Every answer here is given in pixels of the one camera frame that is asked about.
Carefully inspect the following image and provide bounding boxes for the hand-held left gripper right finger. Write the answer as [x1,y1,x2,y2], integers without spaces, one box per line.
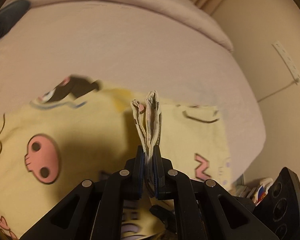
[152,145,278,240]

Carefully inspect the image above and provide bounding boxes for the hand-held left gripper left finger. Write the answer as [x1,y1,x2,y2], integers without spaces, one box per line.
[19,145,145,240]

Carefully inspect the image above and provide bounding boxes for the yellow cartoon printed pants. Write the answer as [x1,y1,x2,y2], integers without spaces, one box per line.
[0,75,232,240]

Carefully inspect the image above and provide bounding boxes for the dark blue folded pants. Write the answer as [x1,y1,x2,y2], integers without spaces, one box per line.
[0,0,32,47]

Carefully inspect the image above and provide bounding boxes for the thin wall cable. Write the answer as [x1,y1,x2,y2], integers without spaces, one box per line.
[257,80,298,103]

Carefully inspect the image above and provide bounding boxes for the white wall power strip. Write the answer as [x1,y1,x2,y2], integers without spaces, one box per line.
[272,41,300,82]

